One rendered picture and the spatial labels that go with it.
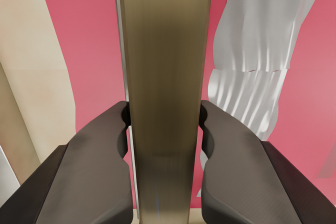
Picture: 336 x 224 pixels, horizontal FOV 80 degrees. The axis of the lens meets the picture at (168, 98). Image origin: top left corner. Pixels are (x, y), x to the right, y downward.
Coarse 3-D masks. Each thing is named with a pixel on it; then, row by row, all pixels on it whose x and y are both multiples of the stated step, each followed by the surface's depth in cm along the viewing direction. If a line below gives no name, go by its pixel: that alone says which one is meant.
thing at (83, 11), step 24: (48, 0) 15; (72, 0) 15; (96, 0) 15; (216, 0) 16; (72, 24) 16; (96, 24) 16; (216, 24) 17; (312, 24) 17; (72, 48) 17; (96, 48) 17; (312, 48) 18
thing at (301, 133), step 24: (72, 72) 18; (96, 72) 18; (120, 72) 18; (288, 72) 19; (312, 72) 19; (96, 96) 19; (120, 96) 19; (288, 96) 20; (312, 96) 20; (288, 120) 22; (312, 120) 22; (288, 144) 23; (312, 144) 23; (312, 168) 25; (192, 192) 26
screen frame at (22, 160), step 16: (0, 64) 17; (0, 80) 17; (0, 96) 17; (0, 112) 17; (16, 112) 19; (0, 128) 17; (16, 128) 19; (0, 144) 17; (16, 144) 19; (32, 144) 22; (0, 160) 18; (16, 160) 19; (32, 160) 22; (0, 176) 19; (16, 176) 19; (0, 192) 20
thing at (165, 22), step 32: (128, 0) 6; (160, 0) 6; (192, 0) 6; (128, 32) 7; (160, 32) 7; (192, 32) 7; (128, 64) 7; (160, 64) 7; (192, 64) 7; (128, 96) 8; (160, 96) 8; (192, 96) 8; (160, 128) 8; (192, 128) 9; (160, 160) 9; (192, 160) 10; (160, 192) 10
